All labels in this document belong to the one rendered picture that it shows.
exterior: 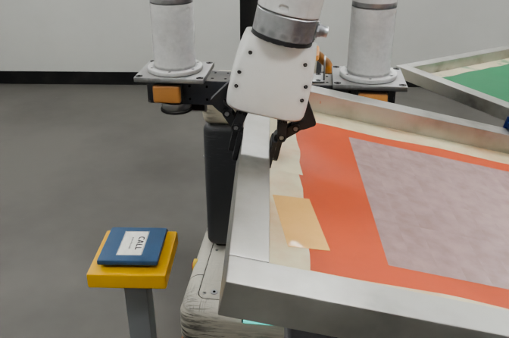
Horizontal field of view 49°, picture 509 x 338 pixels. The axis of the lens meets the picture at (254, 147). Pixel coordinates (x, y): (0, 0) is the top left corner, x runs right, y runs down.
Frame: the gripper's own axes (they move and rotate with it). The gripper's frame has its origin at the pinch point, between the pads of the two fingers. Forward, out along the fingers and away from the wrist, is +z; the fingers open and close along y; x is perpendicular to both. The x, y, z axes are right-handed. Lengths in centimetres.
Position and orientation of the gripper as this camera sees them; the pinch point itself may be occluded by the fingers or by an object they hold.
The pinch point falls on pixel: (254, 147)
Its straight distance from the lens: 73.6
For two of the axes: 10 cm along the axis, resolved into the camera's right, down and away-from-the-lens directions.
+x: -0.3, 4.3, -9.0
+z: -2.2, 8.8, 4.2
